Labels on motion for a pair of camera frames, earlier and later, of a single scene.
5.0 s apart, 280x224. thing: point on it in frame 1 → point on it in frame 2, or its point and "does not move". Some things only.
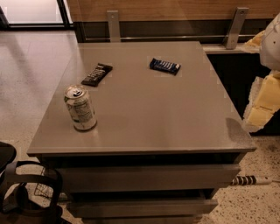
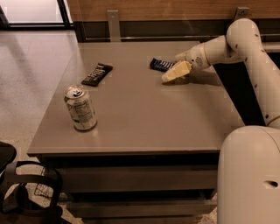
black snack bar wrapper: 97,74 does not move
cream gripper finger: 264,101 → 180,69
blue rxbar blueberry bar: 164,66 does not move
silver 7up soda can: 80,108 does not move
